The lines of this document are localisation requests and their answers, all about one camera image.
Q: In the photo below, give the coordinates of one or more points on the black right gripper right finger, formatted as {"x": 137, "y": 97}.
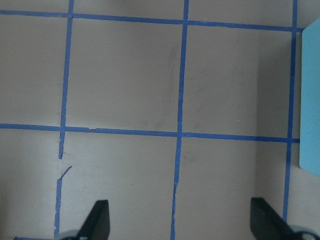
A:
{"x": 266, "y": 224}

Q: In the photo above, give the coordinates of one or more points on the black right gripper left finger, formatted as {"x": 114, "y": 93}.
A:
{"x": 97, "y": 224}

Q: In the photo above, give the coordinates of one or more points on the light blue plastic bin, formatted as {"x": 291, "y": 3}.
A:
{"x": 309, "y": 151}

